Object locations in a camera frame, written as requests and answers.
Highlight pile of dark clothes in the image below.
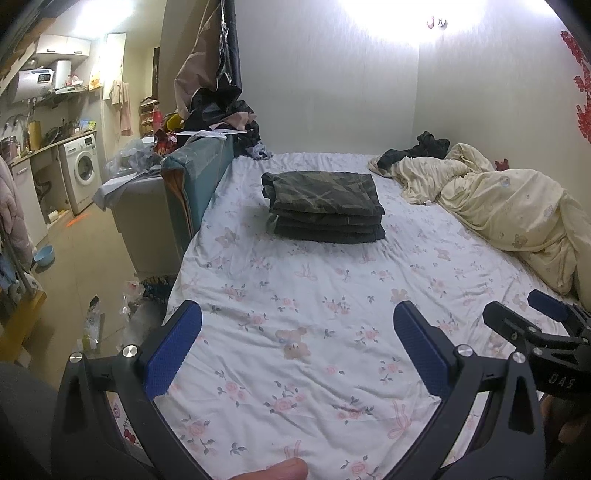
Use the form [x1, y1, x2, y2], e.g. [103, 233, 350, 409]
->
[182, 74, 273, 160]

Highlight camouflage pants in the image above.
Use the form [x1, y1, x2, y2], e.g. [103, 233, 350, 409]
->
[261, 171, 386, 227]

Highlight blue plastic basin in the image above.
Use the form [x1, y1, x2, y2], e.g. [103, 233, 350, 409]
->
[31, 244, 56, 268]

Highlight white wall cabinet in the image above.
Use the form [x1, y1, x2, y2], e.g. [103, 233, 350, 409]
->
[34, 34, 92, 58]

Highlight white low cabinet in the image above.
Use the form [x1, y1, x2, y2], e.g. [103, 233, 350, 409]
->
[10, 157, 49, 245]

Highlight long snack packet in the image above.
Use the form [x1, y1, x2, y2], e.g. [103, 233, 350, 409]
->
[81, 295, 105, 354]

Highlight black clothes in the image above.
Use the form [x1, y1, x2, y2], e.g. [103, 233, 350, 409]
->
[376, 130, 451, 169]

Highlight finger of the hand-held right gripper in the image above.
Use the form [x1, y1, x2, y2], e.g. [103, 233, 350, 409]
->
[527, 290, 591, 340]
[482, 301, 555, 352]

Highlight cream duvet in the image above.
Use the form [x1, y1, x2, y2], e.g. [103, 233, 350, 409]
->
[368, 143, 583, 296]

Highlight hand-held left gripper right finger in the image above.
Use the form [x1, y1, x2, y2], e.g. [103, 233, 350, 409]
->
[392, 300, 548, 480]

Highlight red wall decoration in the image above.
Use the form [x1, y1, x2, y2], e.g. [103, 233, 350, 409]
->
[561, 30, 591, 141]

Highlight teal headboard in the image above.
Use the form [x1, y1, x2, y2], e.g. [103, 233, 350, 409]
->
[161, 136, 236, 238]

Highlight kitchen counter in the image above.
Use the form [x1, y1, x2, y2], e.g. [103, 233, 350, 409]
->
[9, 129, 98, 162]

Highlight colourful snack packets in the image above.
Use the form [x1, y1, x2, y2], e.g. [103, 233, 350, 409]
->
[143, 277, 171, 301]

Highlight white washing machine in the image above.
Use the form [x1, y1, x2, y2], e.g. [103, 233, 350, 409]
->
[59, 130, 103, 217]

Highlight pink towel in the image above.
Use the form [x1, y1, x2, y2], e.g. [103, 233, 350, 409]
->
[109, 80, 134, 137]

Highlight person's right hand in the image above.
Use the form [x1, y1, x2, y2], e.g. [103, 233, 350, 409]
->
[542, 394, 591, 444]

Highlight light blue cloth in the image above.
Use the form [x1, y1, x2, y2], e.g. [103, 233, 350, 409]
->
[0, 254, 24, 296]

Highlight yellow wooden chair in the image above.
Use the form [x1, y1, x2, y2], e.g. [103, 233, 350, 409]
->
[0, 288, 47, 365]

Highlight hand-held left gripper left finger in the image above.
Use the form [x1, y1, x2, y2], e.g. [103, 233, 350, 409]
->
[50, 300, 204, 480]

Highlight clear plastic wrapper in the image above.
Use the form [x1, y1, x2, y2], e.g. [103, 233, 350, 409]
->
[122, 281, 146, 319]

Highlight grey plastic bag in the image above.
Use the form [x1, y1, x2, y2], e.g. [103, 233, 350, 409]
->
[120, 300, 162, 352]

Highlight pink padded jacket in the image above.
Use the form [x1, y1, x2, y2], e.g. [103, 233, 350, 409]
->
[0, 157, 33, 264]

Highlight white cloth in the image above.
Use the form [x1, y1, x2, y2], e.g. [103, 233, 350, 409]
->
[92, 168, 162, 212]

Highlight white papers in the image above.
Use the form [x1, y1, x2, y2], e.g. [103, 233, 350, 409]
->
[175, 128, 247, 139]

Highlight person's left hand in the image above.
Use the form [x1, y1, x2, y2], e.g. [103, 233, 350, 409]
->
[228, 457, 309, 480]

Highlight white floral bed sheet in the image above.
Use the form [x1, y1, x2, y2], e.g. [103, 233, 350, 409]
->
[117, 152, 578, 480]

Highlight white water heater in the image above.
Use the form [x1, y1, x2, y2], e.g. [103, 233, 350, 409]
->
[7, 59, 72, 104]

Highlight clear plastic bag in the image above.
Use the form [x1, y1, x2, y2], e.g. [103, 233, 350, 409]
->
[104, 137, 155, 178]

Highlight folded grey pants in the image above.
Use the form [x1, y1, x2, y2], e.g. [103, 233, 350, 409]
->
[274, 217, 386, 244]

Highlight white nightstand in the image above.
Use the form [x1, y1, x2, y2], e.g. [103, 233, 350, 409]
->
[111, 175, 190, 278]

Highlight brown storage rack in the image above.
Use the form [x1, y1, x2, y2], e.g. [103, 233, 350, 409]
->
[139, 96, 161, 137]

